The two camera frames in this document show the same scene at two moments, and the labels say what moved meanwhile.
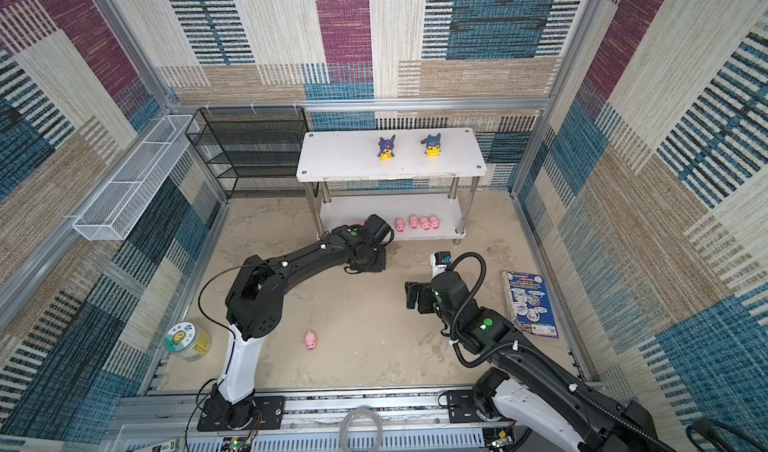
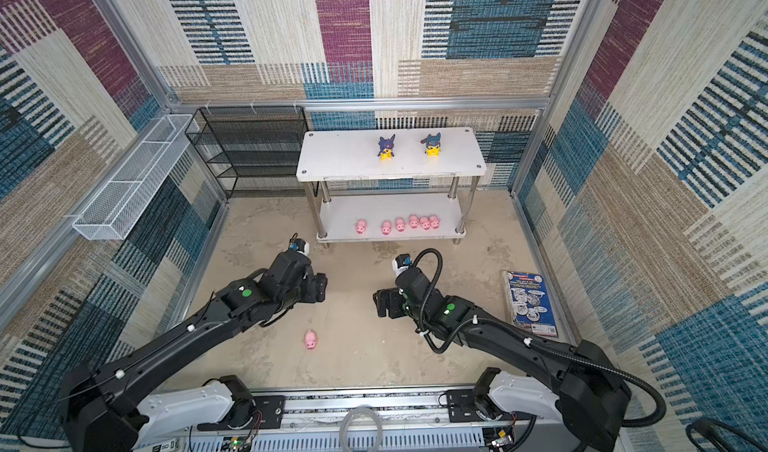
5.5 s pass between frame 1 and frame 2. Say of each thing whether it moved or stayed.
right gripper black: moved
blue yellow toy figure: stayed
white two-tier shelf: stayed
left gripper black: moved
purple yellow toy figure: stayed
